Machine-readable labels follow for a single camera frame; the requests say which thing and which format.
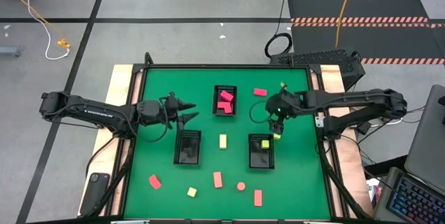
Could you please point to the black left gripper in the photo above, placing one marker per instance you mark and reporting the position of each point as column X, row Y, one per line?
column 168, row 112

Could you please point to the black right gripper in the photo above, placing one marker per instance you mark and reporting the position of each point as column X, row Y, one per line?
column 280, row 104

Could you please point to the yellow cube block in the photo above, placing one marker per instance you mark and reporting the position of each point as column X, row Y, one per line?
column 192, row 192
column 265, row 144
column 277, row 136

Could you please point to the crimson red cube block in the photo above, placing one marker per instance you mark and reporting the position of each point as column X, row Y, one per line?
column 228, row 109

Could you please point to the crimson red rectangular block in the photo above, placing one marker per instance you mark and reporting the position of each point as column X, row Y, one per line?
column 260, row 92
column 226, row 96

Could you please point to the yellow rectangular block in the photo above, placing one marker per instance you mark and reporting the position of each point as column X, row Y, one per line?
column 222, row 141

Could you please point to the orange cylinder block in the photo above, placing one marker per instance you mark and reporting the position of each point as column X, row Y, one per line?
column 241, row 186

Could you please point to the orange rectangular block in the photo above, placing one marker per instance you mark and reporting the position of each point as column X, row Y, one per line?
column 217, row 179
column 258, row 198

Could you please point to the orange curved block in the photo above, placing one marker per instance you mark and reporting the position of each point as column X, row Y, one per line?
column 155, row 182

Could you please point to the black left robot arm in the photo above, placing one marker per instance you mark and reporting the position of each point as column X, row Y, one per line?
column 97, row 112

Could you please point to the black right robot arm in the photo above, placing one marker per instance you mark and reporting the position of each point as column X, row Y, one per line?
column 365, row 99

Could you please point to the black slotted plastic basket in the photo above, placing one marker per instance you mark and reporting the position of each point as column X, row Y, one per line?
column 216, row 95
column 187, row 147
column 260, row 158

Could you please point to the green table mat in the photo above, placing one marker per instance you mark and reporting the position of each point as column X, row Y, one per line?
column 156, row 81

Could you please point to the printed cardboard box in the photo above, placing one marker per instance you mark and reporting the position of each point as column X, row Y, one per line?
column 374, row 191

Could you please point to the black smartphone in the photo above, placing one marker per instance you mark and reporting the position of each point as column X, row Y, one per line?
column 94, row 194

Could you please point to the black floor mat striped edges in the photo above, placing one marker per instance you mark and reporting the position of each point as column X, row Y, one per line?
column 382, row 41
column 347, row 5

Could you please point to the grey laptop with backlit keyboard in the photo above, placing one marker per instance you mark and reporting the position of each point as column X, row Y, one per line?
column 427, row 140

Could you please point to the grey metal floor piece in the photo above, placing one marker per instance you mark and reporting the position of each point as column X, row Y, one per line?
column 8, row 50

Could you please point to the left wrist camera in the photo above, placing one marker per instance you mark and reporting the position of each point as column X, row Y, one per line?
column 171, row 96

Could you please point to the silver metal bracket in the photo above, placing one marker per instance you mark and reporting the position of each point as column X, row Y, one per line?
column 319, row 122

